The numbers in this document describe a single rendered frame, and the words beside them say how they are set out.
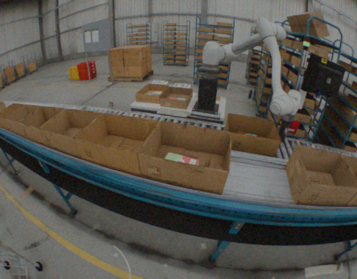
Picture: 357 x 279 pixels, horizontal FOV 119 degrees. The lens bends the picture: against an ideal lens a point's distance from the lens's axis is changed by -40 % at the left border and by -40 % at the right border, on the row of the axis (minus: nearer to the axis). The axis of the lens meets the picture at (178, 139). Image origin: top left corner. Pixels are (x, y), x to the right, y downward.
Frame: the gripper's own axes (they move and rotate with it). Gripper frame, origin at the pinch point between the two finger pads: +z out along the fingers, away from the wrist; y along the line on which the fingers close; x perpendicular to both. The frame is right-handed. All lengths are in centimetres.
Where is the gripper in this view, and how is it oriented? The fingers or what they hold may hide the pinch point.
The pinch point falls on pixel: (278, 143)
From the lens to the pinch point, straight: 136.2
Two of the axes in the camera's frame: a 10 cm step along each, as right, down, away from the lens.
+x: -9.6, -1.7, 2.0
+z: -0.2, 8.1, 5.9
